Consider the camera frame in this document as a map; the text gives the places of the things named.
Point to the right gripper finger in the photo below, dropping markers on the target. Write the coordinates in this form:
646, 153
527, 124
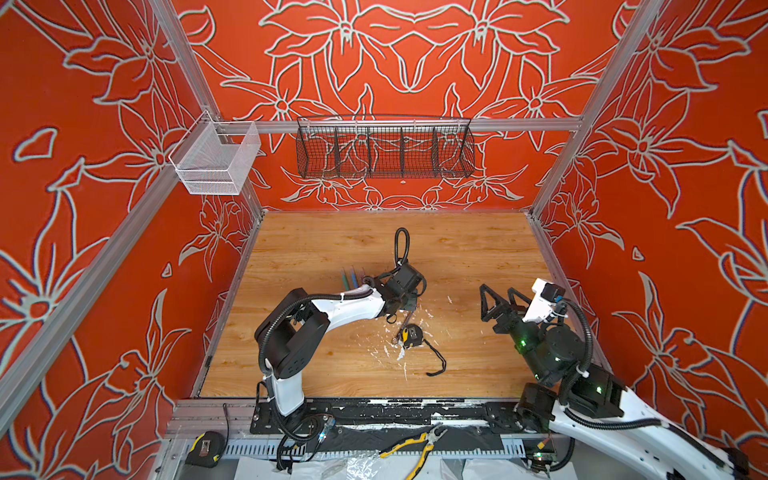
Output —
492, 304
518, 301

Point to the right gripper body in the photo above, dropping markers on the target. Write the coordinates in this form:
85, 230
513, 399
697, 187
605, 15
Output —
515, 327

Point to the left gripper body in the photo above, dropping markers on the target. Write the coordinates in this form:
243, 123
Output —
408, 301

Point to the green marker pen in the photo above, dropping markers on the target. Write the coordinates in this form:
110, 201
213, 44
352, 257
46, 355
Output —
345, 280

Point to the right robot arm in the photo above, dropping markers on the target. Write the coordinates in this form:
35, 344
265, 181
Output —
571, 395

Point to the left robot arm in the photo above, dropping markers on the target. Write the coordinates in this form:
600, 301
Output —
291, 334

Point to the black tape measure on table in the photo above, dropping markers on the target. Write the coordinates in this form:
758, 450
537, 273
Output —
412, 336

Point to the small circuit board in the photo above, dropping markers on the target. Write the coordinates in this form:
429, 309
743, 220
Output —
540, 455

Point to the white mesh basket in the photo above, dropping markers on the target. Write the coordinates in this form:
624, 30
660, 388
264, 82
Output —
215, 157

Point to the black yellow tape measure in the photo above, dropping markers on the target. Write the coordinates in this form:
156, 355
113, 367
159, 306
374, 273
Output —
207, 450

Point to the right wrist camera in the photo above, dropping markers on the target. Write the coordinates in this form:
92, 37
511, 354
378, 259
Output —
547, 304

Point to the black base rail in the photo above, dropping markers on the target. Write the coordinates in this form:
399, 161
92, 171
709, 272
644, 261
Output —
497, 415

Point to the black wire basket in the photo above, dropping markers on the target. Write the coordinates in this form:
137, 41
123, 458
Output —
363, 147

